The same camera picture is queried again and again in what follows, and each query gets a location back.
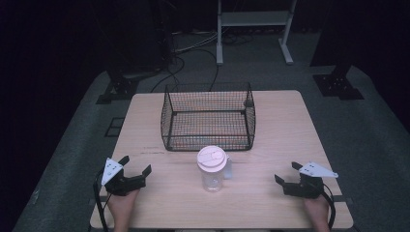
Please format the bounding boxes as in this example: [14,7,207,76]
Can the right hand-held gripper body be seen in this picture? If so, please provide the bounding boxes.
[282,161,339,199]

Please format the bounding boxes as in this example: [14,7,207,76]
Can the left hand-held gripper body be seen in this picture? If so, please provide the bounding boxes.
[101,157,147,197]

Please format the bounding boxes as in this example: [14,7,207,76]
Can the person's left hand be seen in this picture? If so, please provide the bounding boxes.
[106,188,140,224]

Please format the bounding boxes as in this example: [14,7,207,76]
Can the person's right hand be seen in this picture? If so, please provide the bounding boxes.
[303,194,331,226]

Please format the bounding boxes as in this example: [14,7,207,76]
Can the clear cup with white lid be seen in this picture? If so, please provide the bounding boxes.
[196,145,233,193]

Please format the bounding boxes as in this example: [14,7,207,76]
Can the black stand base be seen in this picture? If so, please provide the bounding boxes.
[95,61,140,105]
[311,62,366,102]

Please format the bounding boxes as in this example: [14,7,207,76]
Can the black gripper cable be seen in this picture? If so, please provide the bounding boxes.
[321,182,337,230]
[92,169,110,232]

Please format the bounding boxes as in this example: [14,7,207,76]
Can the black wire mesh basket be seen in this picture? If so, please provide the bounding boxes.
[160,81,257,153]

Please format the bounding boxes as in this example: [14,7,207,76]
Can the black floor cable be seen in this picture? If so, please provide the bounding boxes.
[149,47,220,94]

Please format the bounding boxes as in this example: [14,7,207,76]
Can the white floor cables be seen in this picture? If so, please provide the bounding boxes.
[172,29,220,55]

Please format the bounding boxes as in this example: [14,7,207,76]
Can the white metal stand frame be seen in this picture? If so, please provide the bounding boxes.
[216,0,300,67]

